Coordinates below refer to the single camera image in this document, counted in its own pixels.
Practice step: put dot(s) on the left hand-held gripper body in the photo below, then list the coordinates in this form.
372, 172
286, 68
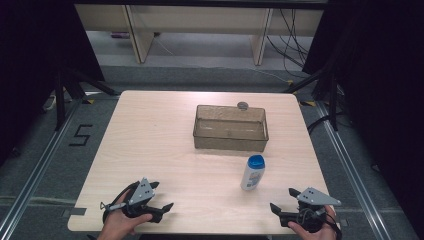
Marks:
141, 195

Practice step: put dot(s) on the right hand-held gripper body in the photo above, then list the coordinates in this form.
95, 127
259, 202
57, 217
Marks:
315, 199

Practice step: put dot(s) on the white bottle with blue cap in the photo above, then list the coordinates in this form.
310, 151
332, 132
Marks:
252, 176

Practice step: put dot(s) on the clear brown plastic container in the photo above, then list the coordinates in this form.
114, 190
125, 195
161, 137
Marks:
230, 144

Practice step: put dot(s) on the person's right hand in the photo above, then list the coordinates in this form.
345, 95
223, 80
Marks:
316, 236

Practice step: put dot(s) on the person's left hand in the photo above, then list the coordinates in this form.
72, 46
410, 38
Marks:
118, 225

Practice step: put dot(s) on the yellow black floor tape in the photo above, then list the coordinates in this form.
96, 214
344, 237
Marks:
308, 103
88, 101

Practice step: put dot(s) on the black tripod stand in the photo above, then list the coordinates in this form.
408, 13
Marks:
60, 100
333, 100

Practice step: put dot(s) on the small round grey disc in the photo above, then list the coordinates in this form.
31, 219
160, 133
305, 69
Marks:
242, 105

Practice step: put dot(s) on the black curtain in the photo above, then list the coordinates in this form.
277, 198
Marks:
383, 83
40, 50

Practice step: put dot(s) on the metal floor rail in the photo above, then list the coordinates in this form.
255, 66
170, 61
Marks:
350, 166
36, 170

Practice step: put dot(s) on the light wooden desk frame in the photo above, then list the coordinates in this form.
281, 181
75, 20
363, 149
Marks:
200, 18

